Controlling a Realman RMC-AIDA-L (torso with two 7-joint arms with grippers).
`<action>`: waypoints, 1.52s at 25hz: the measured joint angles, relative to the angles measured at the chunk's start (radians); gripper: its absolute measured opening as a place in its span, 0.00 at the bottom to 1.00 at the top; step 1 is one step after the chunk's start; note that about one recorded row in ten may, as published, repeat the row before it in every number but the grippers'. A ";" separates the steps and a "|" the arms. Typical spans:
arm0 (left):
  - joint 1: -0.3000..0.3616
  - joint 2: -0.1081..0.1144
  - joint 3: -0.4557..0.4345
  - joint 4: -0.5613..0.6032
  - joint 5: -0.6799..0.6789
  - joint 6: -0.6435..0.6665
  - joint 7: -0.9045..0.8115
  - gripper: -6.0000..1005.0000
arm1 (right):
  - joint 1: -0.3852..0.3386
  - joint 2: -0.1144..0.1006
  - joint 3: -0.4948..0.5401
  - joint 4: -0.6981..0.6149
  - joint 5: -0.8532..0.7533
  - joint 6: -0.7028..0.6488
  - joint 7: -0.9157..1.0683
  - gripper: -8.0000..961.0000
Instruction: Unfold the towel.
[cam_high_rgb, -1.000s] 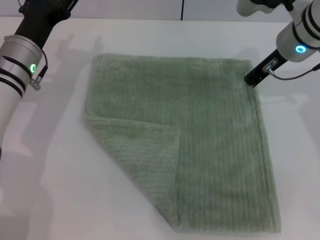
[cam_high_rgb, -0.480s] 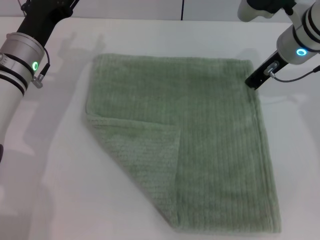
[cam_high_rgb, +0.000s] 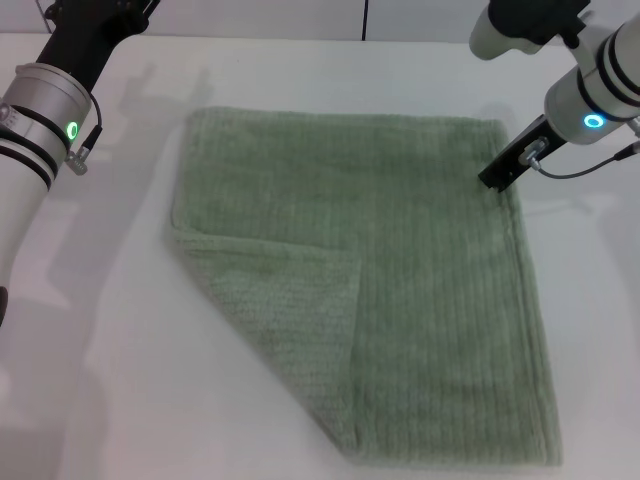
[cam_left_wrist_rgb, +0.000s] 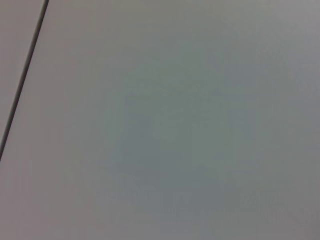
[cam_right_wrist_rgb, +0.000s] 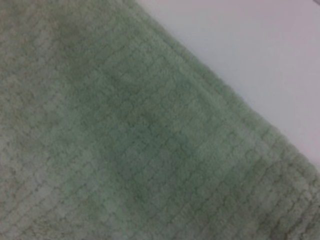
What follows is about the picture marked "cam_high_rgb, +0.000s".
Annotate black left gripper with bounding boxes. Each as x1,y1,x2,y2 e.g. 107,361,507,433
37,0,161,96

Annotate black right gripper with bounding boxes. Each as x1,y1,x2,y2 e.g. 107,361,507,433
478,114,569,195

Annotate green ribbed terry towel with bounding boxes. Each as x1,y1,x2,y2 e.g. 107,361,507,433
166,106,565,455

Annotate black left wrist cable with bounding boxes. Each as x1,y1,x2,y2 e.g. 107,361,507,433
64,94,104,174

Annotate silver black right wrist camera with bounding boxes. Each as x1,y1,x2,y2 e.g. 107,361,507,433
468,0,592,61

